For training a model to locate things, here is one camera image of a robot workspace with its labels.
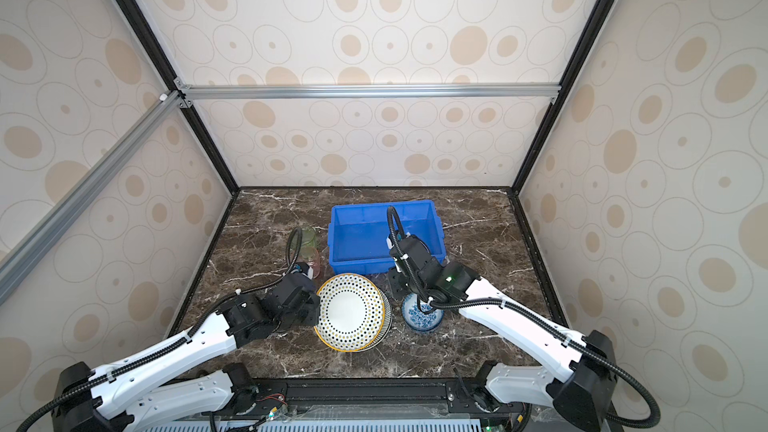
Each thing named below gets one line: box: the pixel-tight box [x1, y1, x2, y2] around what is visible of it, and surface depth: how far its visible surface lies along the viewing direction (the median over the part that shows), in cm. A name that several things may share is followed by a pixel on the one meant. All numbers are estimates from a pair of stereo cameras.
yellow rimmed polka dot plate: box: [314, 273, 386, 352], surface depth 85 cm
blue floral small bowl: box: [401, 293, 445, 331], surface depth 84 cm
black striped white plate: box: [350, 286, 393, 353], surface depth 85 cm
